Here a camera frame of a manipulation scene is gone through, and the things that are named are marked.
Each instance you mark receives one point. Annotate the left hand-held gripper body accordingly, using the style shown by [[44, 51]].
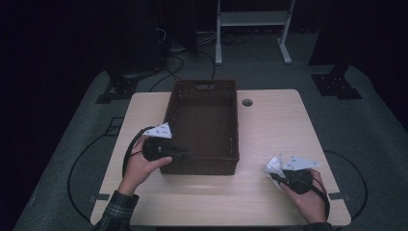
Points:
[[158, 146]]

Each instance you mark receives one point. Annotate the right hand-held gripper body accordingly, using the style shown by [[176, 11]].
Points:
[[298, 179]]

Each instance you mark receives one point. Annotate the white textured cloth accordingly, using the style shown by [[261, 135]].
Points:
[[274, 166]]

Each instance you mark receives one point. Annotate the brown woven basket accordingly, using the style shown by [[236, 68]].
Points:
[[203, 128]]

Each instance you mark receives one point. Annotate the person's right hand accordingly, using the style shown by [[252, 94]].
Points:
[[308, 202]]

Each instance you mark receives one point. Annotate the person's left hand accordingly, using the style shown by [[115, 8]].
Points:
[[141, 170]]

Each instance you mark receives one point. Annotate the grey tape strip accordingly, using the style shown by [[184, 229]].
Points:
[[100, 197], [340, 196]]

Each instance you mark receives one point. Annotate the black stand base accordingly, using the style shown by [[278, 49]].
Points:
[[120, 86], [335, 85]]

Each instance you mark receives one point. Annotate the white metal stand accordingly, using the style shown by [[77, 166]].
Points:
[[253, 18]]

